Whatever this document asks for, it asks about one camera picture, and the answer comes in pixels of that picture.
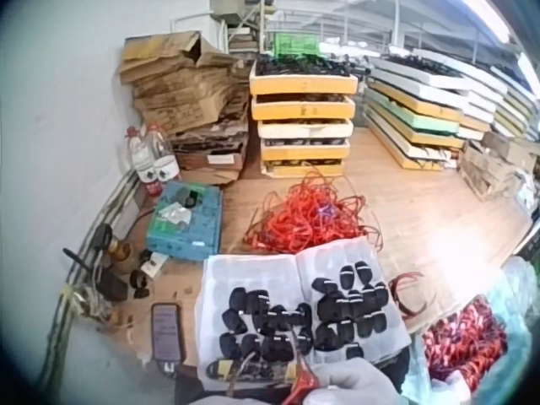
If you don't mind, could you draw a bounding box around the person's right hand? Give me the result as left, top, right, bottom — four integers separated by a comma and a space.
294, 361, 402, 405

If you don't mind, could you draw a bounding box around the red-handled cutter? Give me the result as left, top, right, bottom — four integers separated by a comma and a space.
280, 327, 324, 405

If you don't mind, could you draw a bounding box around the group of black plastic parts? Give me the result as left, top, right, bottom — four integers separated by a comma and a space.
218, 261, 390, 364

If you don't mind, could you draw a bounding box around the black part with yellow label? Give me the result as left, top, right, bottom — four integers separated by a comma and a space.
205, 357, 296, 384

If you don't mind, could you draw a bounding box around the white foam parts tray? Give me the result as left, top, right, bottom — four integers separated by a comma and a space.
197, 235, 413, 381

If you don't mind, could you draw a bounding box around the black smartphone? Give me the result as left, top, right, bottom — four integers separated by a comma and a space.
150, 302, 187, 373

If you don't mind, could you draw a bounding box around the blue plastic crate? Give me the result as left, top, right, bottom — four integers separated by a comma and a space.
145, 181, 224, 262

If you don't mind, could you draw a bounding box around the black tape roll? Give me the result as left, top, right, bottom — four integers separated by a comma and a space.
128, 269, 152, 300

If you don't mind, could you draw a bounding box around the small black box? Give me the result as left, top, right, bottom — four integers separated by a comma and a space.
95, 267, 130, 303

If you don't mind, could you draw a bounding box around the stack of yellow-white trays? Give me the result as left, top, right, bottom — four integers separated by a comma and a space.
247, 56, 359, 179

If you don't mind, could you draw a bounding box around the cardboard boxes heap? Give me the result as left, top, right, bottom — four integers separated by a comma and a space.
456, 130, 540, 200

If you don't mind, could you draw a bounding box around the clear plastic water bottle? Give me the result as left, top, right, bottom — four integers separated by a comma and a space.
145, 123, 182, 196
125, 126, 158, 185

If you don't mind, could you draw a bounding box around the leaning stack of coloured trays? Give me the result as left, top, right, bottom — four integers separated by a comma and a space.
361, 45, 540, 171

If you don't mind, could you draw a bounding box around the stack of flattened cardboard cartons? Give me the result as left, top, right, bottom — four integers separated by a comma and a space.
119, 31, 255, 187

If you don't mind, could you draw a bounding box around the green plastic crate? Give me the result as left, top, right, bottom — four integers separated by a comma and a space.
273, 32, 321, 58

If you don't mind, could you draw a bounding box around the metal rack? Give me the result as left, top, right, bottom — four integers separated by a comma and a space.
226, 19, 265, 57

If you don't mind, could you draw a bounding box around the loose red cable loop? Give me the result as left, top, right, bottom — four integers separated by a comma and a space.
388, 271, 438, 318

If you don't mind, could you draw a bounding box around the clear bag of red-white cables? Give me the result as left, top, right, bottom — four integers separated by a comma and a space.
400, 256, 540, 405

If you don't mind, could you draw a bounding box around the pile of red cables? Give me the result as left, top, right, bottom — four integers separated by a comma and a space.
243, 165, 386, 255

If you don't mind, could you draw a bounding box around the wall cable duct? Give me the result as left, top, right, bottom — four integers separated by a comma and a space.
40, 168, 141, 383

